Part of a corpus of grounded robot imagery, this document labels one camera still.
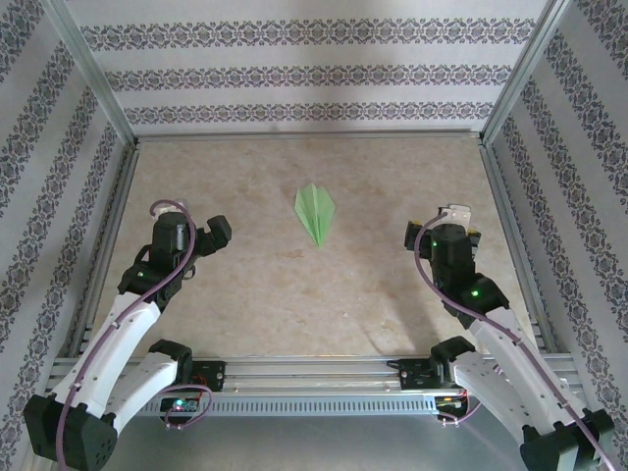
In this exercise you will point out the grey sheet metal panel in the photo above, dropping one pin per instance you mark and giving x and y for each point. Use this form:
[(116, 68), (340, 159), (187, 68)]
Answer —
[(314, 446)]

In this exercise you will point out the aluminium frame side rail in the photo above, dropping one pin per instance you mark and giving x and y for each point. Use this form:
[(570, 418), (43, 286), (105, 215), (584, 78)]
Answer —
[(110, 245), (517, 245)]

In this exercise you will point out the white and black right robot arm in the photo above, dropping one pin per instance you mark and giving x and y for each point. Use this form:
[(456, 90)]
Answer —
[(515, 353)]

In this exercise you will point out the aluminium frame cross rail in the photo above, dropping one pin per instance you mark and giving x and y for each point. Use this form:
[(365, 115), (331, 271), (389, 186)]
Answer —
[(309, 135)]

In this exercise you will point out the light green paper sheet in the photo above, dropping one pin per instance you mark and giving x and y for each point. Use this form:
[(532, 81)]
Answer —
[(316, 211)]

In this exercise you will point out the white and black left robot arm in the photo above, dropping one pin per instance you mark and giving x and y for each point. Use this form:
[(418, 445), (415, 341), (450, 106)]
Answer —
[(122, 333)]

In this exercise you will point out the circuit board with green light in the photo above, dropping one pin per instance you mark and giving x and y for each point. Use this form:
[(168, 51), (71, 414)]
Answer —
[(180, 404)]

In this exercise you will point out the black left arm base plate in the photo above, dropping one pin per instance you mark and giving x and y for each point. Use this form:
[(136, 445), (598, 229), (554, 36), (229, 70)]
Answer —
[(216, 375)]

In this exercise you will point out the aluminium frame post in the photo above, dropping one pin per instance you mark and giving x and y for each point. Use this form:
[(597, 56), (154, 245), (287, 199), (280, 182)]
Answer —
[(525, 73), (95, 73)]

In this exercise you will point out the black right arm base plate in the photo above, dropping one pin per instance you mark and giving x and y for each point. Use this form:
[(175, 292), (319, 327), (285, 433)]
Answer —
[(412, 375)]

